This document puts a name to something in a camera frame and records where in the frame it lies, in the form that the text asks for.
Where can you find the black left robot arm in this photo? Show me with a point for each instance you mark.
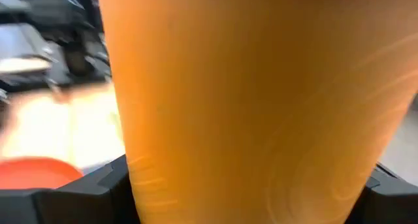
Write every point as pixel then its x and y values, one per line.
pixel 78 54

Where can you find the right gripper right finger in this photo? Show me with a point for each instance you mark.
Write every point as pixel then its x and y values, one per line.
pixel 392 204

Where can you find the black silver toaster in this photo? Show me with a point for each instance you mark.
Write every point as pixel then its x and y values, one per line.
pixel 23 44

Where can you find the yellow cup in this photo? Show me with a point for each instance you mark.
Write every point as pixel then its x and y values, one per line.
pixel 245 103

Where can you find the orange plate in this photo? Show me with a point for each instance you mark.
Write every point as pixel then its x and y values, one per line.
pixel 32 173

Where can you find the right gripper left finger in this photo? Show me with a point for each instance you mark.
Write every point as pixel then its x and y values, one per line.
pixel 65 204

